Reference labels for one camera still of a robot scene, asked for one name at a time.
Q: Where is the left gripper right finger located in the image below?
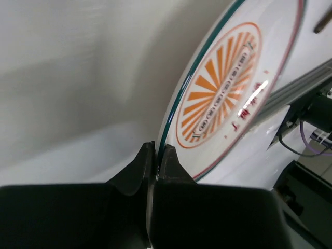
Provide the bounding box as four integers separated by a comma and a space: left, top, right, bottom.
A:
149, 144, 319, 249

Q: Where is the white plate orange sunburst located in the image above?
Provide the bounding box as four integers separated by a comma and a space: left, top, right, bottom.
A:
156, 1, 307, 181

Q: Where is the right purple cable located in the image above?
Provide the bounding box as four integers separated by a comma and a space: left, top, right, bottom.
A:
299, 120, 332, 157

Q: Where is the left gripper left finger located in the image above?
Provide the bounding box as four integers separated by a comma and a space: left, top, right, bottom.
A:
1, 142, 155, 248

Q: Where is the aluminium rail front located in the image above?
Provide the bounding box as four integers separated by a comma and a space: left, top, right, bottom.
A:
258, 59, 331, 119

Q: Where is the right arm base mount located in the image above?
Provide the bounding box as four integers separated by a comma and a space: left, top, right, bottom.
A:
267, 85, 332, 249

